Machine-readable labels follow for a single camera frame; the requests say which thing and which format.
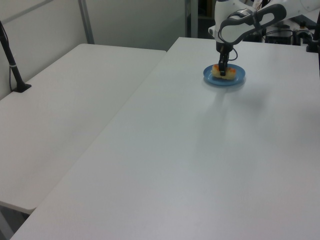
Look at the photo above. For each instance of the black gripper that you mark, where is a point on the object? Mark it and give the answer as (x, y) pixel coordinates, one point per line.
(223, 51)

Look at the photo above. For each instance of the bread with orange topping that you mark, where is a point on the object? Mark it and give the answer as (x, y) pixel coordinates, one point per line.
(230, 73)

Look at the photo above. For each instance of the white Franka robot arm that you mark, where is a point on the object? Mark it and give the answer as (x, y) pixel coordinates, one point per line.
(232, 30)

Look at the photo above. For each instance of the blue round plate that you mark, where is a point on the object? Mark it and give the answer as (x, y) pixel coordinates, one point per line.
(240, 77)

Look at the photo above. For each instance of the dark grey vertical column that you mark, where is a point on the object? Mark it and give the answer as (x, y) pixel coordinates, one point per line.
(191, 18)

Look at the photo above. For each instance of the black equipment box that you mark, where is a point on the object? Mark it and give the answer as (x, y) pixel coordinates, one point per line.
(278, 37)

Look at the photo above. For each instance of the grey metal bracket stand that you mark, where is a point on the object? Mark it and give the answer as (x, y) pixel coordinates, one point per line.
(301, 33)

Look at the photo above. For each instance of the grey metal frame post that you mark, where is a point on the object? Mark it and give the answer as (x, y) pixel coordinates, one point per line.
(86, 22)

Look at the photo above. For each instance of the black camera pole with tape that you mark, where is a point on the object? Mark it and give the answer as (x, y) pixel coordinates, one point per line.
(11, 60)

